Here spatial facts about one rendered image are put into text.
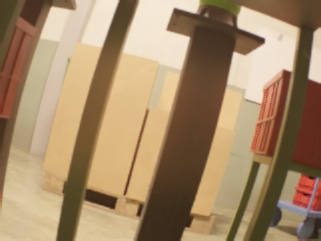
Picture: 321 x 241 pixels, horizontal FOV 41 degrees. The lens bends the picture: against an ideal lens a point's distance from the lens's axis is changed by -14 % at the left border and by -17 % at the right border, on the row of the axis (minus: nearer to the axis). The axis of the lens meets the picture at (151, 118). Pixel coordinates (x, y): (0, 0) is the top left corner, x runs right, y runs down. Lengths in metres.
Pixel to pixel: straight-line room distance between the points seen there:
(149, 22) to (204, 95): 4.17
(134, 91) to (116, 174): 0.54
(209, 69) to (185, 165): 0.25
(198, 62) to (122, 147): 2.00
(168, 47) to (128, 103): 2.20
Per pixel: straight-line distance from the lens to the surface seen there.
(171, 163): 1.26
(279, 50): 5.46
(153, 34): 5.38
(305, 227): 3.95
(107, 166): 3.24
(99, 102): 0.98
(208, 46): 1.29
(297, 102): 1.00
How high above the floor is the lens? 0.60
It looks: 1 degrees up
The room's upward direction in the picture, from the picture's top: 15 degrees clockwise
